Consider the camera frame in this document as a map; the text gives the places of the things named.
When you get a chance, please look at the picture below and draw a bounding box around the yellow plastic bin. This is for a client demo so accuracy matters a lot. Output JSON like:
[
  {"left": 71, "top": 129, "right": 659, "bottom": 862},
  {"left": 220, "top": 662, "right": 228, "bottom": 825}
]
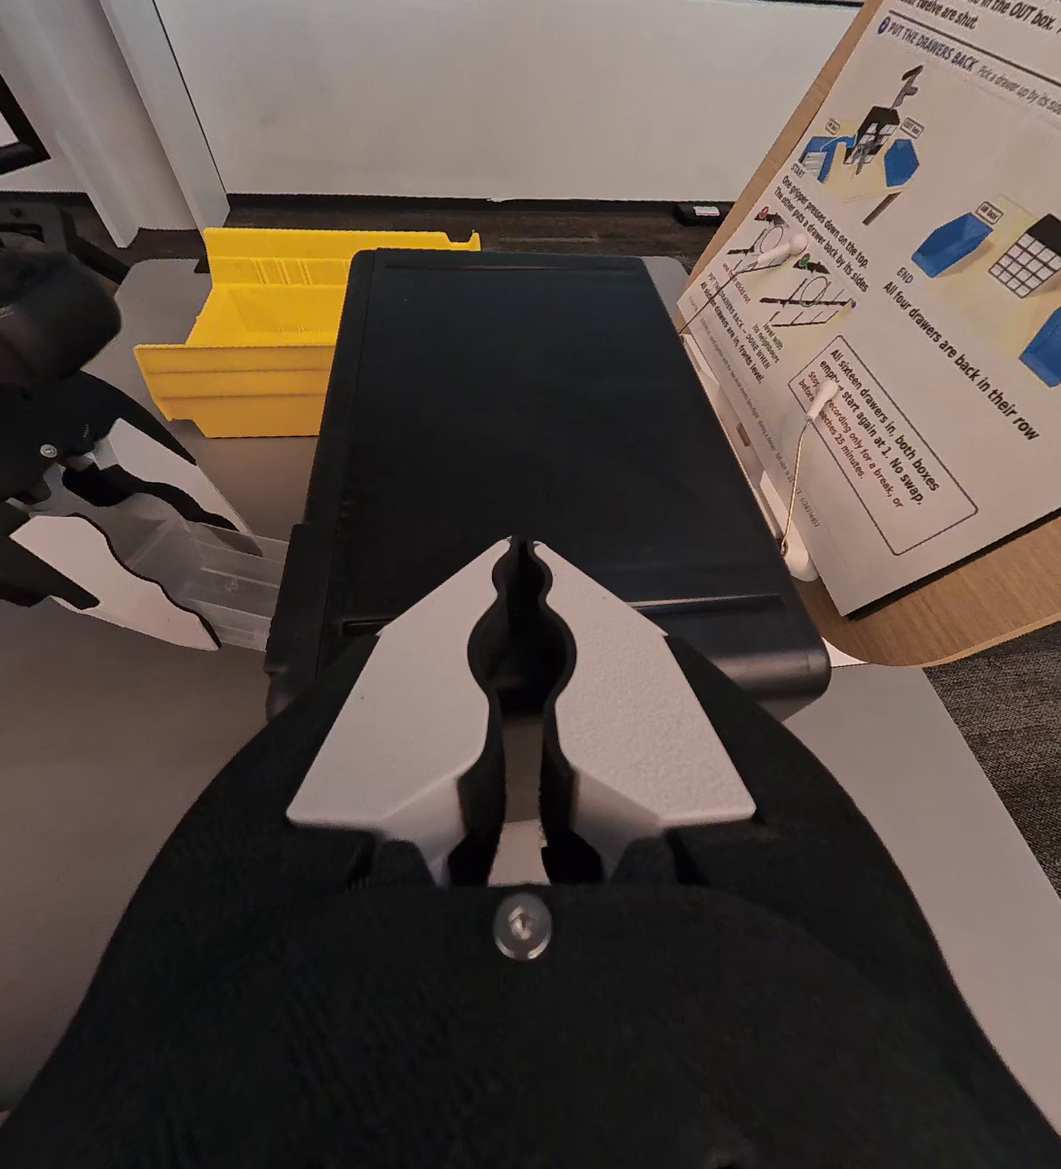
[{"left": 133, "top": 226, "right": 483, "bottom": 439}]

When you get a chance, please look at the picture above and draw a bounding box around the white tethered magnetic pin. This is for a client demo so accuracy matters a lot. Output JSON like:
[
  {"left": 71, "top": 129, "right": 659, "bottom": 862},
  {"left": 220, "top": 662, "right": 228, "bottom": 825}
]
[
  {"left": 776, "top": 379, "right": 848, "bottom": 556},
  {"left": 676, "top": 232, "right": 809, "bottom": 333}
]

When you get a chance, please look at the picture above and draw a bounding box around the printed instruction sheet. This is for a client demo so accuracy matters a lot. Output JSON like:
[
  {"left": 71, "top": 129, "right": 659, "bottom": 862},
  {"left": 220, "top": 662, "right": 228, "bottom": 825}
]
[{"left": 676, "top": 0, "right": 1061, "bottom": 617}]

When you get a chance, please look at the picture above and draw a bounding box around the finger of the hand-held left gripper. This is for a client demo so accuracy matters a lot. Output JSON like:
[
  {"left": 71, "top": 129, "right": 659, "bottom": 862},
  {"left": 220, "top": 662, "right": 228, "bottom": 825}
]
[
  {"left": 10, "top": 511, "right": 222, "bottom": 653},
  {"left": 62, "top": 420, "right": 264, "bottom": 535}
]

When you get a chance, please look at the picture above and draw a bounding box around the black drawer cabinet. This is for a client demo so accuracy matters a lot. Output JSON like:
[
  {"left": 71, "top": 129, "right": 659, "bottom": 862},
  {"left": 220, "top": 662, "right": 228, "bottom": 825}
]
[{"left": 265, "top": 248, "right": 832, "bottom": 722}]

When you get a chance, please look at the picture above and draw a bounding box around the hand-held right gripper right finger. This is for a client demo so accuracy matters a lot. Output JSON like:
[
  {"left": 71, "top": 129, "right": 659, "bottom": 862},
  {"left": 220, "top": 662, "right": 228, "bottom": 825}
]
[{"left": 534, "top": 536, "right": 758, "bottom": 859}]

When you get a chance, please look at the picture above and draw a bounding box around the white poster stand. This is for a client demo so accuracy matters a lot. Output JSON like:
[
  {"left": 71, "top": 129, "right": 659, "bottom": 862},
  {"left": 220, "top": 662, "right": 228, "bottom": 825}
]
[{"left": 678, "top": 324, "right": 871, "bottom": 670}]

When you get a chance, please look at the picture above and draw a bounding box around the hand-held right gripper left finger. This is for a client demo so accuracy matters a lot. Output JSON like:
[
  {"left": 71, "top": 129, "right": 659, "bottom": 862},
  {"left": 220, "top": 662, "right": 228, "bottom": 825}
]
[{"left": 286, "top": 536, "right": 543, "bottom": 881}]

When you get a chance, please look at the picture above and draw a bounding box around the instruction sheet on board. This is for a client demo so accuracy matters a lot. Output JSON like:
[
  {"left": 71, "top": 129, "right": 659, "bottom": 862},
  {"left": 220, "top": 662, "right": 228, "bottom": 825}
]
[{"left": 676, "top": 0, "right": 1061, "bottom": 667}]

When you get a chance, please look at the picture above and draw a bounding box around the clear small plastic drawer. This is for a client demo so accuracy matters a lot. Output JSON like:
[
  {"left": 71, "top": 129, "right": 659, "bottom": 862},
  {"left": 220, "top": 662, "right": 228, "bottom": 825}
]
[{"left": 115, "top": 518, "right": 291, "bottom": 653}]

